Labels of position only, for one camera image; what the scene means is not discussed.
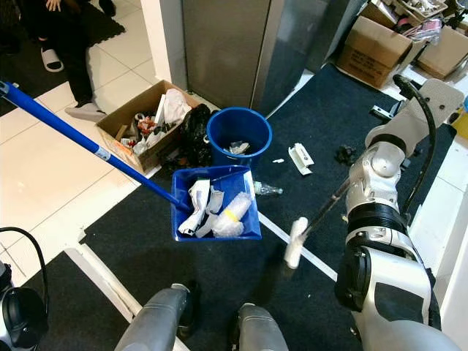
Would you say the broom with white head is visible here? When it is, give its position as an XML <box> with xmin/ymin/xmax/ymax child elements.
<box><xmin>284</xmin><ymin>180</ymin><xmax>353</xmax><ymax>271</ymax></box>

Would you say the wide white floor tape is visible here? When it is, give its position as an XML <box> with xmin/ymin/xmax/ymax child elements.
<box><xmin>64</xmin><ymin>244</ymin><xmax>141</xmax><ymax>327</ymax></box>

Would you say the dark floor carpet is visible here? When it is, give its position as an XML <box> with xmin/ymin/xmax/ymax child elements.
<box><xmin>80</xmin><ymin>61</ymin><xmax>456</xmax><ymax>351</ymax></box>

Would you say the long white floor tape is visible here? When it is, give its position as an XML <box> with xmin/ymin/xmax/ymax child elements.
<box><xmin>257</xmin><ymin>211</ymin><xmax>339</xmax><ymax>283</ymax></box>

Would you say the white slipper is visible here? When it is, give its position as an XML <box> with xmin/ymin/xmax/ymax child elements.
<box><xmin>39</xmin><ymin>47</ymin><xmax>65</xmax><ymax>73</ymax></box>
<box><xmin>64</xmin><ymin>102</ymin><xmax>107</xmax><ymax>123</ymax></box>

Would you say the person in black trousers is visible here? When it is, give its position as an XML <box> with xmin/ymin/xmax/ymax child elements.
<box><xmin>18</xmin><ymin>0</ymin><xmax>118</xmax><ymax>123</ymax></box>

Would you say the open cardboard box of rubbish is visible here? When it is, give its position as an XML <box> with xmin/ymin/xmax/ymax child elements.
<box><xmin>95</xmin><ymin>80</ymin><xmax>203</xmax><ymax>174</ymax></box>

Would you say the white pillar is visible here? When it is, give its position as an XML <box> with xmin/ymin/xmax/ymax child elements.
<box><xmin>140</xmin><ymin>0</ymin><xmax>188</xmax><ymax>93</ymax></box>

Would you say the black plastic bag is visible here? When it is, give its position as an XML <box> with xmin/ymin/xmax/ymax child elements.
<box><xmin>178</xmin><ymin>103</ymin><xmax>214</xmax><ymax>167</ymax></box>

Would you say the grey left robot leg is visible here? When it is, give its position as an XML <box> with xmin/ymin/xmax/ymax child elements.
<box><xmin>115</xmin><ymin>283</ymin><xmax>192</xmax><ymax>351</ymax></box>

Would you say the grey robot leg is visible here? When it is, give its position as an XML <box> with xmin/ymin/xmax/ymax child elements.
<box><xmin>237</xmin><ymin>303</ymin><xmax>290</xmax><ymax>351</ymax></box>
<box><xmin>115</xmin><ymin>283</ymin><xmax>192</xmax><ymax>351</ymax></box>

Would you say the crumpled white paper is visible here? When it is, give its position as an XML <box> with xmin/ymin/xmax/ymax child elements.
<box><xmin>178</xmin><ymin>179</ymin><xmax>226</xmax><ymax>237</ymax></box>

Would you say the blue plastic bucket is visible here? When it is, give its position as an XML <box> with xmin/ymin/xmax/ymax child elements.
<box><xmin>205</xmin><ymin>107</ymin><xmax>273</xmax><ymax>167</ymax></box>

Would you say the steel grey refrigerator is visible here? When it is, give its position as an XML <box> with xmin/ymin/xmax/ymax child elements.
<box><xmin>181</xmin><ymin>0</ymin><xmax>368</xmax><ymax>116</ymax></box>

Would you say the clear wrapper rubbish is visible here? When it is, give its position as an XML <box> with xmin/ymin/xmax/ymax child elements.
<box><xmin>227</xmin><ymin>140</ymin><xmax>252</xmax><ymax>156</ymax></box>

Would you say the clear bottle with yellow band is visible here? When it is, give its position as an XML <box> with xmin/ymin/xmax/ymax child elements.
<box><xmin>211</xmin><ymin>192</ymin><xmax>253</xmax><ymax>238</ymax></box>

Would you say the small clear plastic bottle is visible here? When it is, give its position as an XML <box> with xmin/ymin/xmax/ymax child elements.
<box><xmin>254</xmin><ymin>181</ymin><xmax>285</xmax><ymax>197</ymax></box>

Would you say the grey right robot leg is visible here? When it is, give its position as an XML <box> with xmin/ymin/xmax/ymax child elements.
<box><xmin>237</xmin><ymin>303</ymin><xmax>290</xmax><ymax>351</ymax></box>

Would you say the black crumpled scrap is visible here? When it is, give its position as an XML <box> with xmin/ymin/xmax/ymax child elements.
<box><xmin>334</xmin><ymin>144</ymin><xmax>358</xmax><ymax>166</ymax></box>

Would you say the closed brown cardboard box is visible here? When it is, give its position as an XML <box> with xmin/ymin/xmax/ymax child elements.
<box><xmin>336</xmin><ymin>15</ymin><xmax>415</xmax><ymax>89</ymax></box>

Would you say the plain brown cardboard box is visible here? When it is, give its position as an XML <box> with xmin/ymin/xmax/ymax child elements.
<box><xmin>416</xmin><ymin>25</ymin><xmax>468</xmax><ymax>80</ymax></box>

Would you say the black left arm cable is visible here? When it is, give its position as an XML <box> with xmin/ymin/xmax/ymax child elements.
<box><xmin>0</xmin><ymin>226</ymin><xmax>50</xmax><ymax>295</ymax></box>

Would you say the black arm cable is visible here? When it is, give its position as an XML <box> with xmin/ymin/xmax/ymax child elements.
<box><xmin>0</xmin><ymin>226</ymin><xmax>50</xmax><ymax>295</ymax></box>
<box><xmin>392</xmin><ymin>73</ymin><xmax>439</xmax><ymax>217</ymax></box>

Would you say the white plastic bracket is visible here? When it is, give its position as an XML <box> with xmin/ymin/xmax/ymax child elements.
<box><xmin>288</xmin><ymin>143</ymin><xmax>314</xmax><ymax>177</ymax></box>

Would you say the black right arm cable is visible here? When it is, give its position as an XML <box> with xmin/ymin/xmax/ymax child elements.
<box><xmin>392</xmin><ymin>73</ymin><xmax>439</xmax><ymax>217</ymax></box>

